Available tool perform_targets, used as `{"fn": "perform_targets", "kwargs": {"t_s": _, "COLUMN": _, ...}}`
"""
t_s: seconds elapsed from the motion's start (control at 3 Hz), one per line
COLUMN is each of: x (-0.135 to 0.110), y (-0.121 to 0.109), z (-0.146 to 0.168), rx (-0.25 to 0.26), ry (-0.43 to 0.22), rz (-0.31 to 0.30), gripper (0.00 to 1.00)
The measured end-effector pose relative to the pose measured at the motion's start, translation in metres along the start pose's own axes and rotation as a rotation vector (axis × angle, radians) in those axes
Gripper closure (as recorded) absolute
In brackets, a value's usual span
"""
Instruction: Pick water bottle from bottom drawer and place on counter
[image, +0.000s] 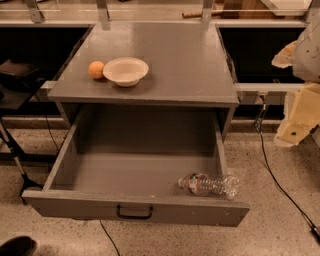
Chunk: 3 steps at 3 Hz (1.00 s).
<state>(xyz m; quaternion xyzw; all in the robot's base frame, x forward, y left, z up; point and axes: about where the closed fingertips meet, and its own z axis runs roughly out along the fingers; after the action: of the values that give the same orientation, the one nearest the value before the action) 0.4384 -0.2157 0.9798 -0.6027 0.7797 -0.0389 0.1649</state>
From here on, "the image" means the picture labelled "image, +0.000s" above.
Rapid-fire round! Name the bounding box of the dark bag on left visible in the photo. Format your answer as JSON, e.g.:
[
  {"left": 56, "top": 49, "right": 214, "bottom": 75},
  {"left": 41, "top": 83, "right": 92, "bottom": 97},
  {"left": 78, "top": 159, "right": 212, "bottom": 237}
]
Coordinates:
[{"left": 0, "top": 60, "right": 45, "bottom": 93}]

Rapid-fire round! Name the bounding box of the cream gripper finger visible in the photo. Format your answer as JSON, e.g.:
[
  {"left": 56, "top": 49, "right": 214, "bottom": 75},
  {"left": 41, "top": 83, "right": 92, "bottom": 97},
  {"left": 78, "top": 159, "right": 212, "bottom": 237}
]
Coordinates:
[
  {"left": 271, "top": 41, "right": 296, "bottom": 69},
  {"left": 274, "top": 83, "right": 320, "bottom": 147}
]

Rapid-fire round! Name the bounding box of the orange fruit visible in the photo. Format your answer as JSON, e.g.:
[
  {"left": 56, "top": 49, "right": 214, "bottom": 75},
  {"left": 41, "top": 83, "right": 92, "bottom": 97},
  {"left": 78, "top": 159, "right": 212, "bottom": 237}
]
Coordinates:
[{"left": 88, "top": 61, "right": 104, "bottom": 79}]

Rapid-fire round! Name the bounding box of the grey cabinet with counter top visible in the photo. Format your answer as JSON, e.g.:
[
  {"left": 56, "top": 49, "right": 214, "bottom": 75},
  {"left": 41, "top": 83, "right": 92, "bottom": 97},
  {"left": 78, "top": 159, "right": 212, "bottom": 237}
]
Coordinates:
[{"left": 47, "top": 21, "right": 240, "bottom": 141}]

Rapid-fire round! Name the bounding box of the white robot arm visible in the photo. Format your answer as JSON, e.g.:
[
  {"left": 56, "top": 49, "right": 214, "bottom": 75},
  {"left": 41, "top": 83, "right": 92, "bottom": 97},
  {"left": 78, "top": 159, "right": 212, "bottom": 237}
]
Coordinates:
[{"left": 271, "top": 15, "right": 320, "bottom": 147}]

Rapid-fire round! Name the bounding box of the black tripod stand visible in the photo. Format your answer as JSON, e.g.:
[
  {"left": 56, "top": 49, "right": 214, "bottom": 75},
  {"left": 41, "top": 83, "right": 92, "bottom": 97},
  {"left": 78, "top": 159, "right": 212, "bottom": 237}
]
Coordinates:
[{"left": 0, "top": 118, "right": 43, "bottom": 203}]

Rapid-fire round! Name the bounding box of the clear plastic water bottle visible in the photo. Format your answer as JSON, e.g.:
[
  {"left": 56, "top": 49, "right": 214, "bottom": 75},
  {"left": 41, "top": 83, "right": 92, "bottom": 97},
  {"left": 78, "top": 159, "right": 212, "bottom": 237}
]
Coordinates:
[{"left": 178, "top": 173, "right": 240, "bottom": 200}]

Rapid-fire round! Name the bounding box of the black cable under drawer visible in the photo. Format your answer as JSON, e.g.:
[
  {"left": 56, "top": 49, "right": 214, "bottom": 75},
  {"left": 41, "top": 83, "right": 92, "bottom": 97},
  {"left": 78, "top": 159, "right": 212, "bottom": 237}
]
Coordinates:
[{"left": 99, "top": 219, "right": 122, "bottom": 256}]

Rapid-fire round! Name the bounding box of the black shoe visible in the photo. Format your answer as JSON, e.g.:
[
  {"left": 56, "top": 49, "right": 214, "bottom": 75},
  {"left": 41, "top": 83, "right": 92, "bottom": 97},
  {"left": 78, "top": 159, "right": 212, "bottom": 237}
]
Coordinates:
[{"left": 0, "top": 236, "right": 36, "bottom": 256}]

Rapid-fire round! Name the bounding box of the white paper bowl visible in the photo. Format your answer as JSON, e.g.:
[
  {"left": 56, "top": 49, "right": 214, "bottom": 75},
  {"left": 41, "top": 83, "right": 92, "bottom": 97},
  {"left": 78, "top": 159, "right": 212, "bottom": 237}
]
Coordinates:
[{"left": 103, "top": 57, "right": 149, "bottom": 87}]

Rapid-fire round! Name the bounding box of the black cable right floor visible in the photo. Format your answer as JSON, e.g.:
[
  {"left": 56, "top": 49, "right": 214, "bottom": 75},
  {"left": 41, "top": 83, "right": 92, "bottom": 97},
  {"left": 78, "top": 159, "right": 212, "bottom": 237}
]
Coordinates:
[{"left": 255, "top": 96, "right": 320, "bottom": 239}]

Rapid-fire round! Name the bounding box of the grey open bottom drawer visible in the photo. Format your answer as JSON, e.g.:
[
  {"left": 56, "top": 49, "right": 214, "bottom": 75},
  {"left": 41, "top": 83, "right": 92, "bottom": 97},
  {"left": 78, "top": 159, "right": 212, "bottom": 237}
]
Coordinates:
[{"left": 23, "top": 109, "right": 250, "bottom": 226}]

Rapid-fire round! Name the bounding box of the black drawer handle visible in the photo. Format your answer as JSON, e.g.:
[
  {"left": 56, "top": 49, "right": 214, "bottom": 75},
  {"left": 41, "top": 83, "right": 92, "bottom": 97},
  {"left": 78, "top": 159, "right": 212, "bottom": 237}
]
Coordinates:
[{"left": 116, "top": 205, "right": 153, "bottom": 220}]

